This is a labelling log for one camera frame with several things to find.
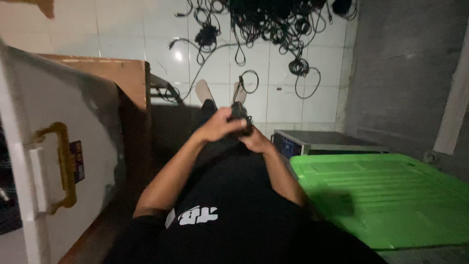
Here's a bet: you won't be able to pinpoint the person's left hand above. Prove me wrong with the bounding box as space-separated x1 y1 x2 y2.
197 107 248 143

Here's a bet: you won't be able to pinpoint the black power adapter with cable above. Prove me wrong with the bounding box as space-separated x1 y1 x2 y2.
169 23 223 66

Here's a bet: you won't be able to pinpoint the grey metal equipment box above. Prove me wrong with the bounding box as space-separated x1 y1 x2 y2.
270 129 390 160

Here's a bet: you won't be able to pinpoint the person's right foot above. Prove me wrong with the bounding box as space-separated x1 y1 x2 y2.
233 81 247 104

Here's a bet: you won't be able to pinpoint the green plastic bin lid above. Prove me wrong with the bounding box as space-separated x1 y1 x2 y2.
289 153 469 251

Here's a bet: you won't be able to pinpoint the heap of black cables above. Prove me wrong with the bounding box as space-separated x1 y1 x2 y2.
174 0 358 67

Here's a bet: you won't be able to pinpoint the brass door handle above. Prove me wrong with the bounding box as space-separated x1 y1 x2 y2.
34 122 77 215

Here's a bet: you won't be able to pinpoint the sticker on door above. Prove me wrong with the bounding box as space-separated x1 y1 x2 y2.
69 140 85 184

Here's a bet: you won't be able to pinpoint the white cabinet door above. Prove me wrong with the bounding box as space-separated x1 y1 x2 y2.
0 37 127 264

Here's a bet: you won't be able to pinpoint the black looped cable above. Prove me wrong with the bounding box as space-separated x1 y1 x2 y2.
233 70 260 103

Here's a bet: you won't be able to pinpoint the person's foot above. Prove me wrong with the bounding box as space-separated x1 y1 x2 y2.
233 81 247 104
195 79 216 105

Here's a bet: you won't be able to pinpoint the person's black trousers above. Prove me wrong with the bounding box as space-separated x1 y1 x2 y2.
172 99 257 154

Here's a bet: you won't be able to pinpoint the person's black shirt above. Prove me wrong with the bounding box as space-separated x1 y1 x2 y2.
103 141 388 264

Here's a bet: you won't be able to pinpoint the black metal stand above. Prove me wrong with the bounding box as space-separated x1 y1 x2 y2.
149 73 184 105

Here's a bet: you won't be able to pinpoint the person's right hand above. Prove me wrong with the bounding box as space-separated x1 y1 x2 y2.
240 125 275 154

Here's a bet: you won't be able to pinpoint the person's left foot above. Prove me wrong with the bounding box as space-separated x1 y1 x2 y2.
195 79 216 105

